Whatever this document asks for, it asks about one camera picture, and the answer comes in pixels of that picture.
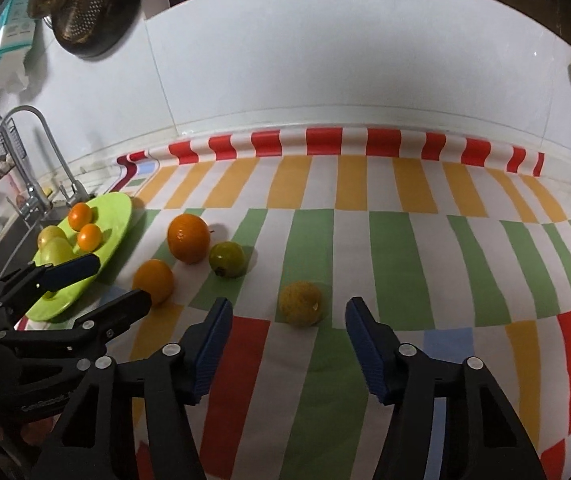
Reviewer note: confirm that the orange with stem mark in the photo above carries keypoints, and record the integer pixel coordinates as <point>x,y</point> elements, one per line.
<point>189,238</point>

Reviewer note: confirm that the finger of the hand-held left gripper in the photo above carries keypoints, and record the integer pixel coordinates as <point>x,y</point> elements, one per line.
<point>115,315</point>
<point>72,272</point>

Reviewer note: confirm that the kitchen sink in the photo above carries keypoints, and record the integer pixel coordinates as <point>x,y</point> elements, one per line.
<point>10,240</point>

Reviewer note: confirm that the teal and white box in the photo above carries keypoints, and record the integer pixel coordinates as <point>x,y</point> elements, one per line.
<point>7,35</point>

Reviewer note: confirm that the small brown-yellow fruit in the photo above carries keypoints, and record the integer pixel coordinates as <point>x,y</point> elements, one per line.
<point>301,303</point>

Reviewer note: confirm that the striped colourful tablecloth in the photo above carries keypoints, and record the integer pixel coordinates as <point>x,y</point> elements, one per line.
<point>400,260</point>

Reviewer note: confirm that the black frying pan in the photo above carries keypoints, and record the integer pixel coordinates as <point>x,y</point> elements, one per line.
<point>115,25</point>

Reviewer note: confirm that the brass colander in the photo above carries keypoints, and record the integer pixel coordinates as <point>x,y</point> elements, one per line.
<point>82,10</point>

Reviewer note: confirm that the green plate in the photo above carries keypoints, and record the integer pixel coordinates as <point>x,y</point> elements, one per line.
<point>112,220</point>

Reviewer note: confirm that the small orange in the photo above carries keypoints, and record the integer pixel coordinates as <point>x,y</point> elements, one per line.
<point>153,280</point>
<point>89,237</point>

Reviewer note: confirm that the chrome gooseneck faucet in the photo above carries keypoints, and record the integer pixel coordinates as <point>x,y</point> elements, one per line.
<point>77,191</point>

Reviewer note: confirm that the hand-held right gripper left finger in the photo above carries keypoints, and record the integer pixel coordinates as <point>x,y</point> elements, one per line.
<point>210,350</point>

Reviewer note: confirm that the dark green round fruit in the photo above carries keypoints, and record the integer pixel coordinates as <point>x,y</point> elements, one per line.
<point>228,259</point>

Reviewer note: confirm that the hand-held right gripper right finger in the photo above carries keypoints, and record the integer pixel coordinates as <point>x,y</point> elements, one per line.
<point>368,350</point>

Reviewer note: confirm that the chrome pull-down faucet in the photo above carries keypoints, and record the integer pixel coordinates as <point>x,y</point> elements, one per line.
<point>32,201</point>

